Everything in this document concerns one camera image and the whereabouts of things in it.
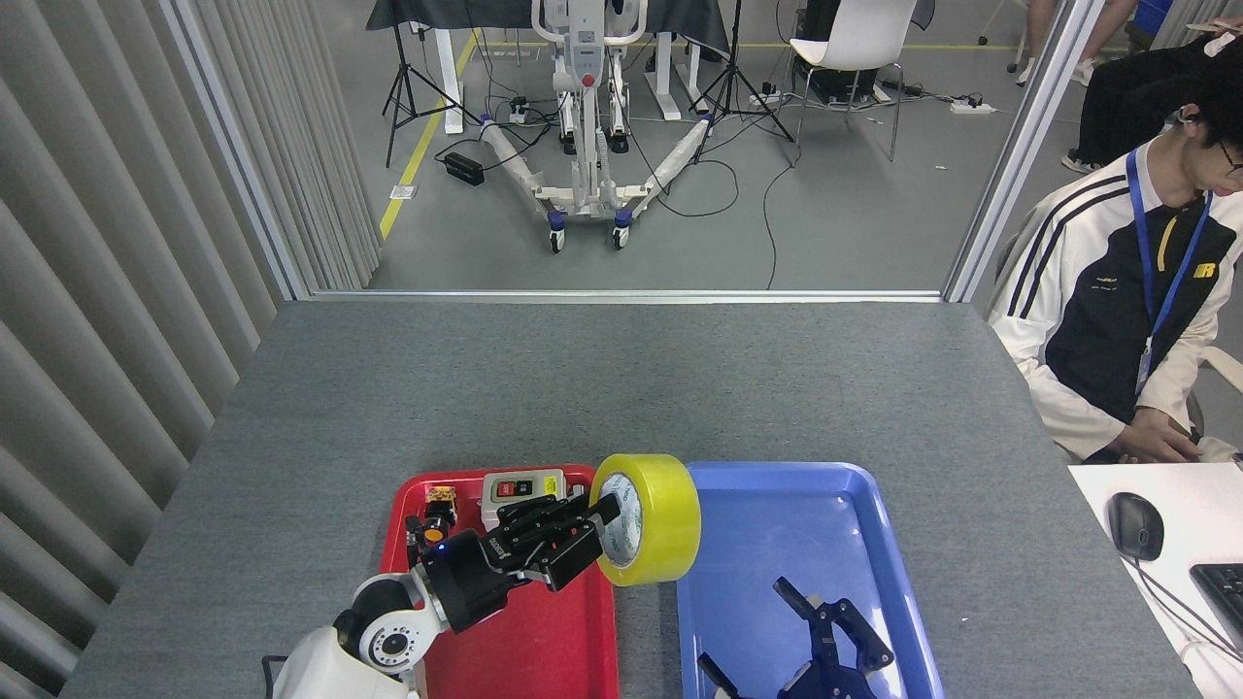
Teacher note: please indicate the silver frame post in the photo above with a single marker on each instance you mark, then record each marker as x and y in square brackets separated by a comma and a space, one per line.
[1020, 155]
[233, 146]

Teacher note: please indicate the white stand on wheels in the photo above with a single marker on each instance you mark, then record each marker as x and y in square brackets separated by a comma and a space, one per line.
[586, 146]

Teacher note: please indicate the white chair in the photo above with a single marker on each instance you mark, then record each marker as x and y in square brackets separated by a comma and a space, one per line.
[855, 39]

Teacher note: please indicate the red plastic tray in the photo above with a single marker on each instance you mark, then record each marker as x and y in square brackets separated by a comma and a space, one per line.
[544, 650]

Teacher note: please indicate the person's hand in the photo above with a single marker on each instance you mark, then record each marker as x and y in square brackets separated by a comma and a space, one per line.
[1151, 442]

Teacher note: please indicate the black tripod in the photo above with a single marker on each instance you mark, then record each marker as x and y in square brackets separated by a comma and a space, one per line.
[400, 87]
[735, 87]

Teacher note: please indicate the person in dark trousers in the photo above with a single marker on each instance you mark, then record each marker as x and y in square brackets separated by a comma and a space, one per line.
[1126, 97]

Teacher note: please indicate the white power strip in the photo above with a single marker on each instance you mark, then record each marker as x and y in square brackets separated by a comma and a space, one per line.
[971, 107]

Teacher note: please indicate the blue plastic tray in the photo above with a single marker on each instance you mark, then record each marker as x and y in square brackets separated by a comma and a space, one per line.
[748, 544]

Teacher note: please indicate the orange push button switch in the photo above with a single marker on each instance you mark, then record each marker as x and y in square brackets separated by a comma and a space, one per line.
[435, 529]

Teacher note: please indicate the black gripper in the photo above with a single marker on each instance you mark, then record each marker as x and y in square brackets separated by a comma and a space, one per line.
[827, 675]
[476, 582]

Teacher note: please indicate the person in white-black jacket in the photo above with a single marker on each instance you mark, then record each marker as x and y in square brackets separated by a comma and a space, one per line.
[1097, 320]

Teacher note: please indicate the black power adapter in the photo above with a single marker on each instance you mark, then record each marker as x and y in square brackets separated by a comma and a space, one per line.
[464, 168]

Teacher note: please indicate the grey pleated curtain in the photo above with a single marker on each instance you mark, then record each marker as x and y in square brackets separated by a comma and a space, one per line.
[117, 243]

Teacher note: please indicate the white two-button switch box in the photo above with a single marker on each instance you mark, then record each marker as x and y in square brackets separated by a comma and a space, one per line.
[520, 485]

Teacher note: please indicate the black keyboard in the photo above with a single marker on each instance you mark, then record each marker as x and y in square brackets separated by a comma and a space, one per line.
[1226, 597]

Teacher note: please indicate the white side desk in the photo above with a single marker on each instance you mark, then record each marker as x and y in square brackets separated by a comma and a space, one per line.
[1194, 505]

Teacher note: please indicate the silver frame rail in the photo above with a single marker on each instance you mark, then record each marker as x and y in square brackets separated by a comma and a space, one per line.
[621, 295]

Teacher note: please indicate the yellow tape roll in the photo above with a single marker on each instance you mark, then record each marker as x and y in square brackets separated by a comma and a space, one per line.
[670, 515]

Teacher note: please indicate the black computer mouse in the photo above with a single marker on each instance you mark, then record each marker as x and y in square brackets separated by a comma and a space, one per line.
[1136, 524]

